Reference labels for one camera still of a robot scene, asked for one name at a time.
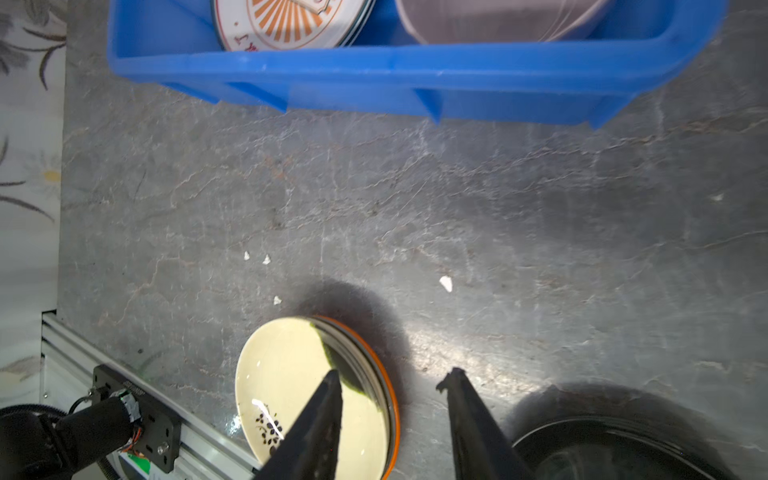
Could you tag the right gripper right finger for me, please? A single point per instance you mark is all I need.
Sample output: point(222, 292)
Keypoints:
point(480, 449)

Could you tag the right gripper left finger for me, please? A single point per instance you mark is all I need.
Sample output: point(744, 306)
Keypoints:
point(310, 449)

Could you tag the cream plate with black mark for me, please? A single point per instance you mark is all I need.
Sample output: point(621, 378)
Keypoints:
point(279, 369)

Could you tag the blue plastic bin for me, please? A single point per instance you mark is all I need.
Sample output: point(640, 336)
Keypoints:
point(637, 47)

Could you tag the purple ceramic bowl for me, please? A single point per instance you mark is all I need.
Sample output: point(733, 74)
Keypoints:
point(500, 21)

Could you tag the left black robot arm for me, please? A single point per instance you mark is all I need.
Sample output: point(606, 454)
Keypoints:
point(42, 442)

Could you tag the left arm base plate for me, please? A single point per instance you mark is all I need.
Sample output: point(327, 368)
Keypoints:
point(157, 427)

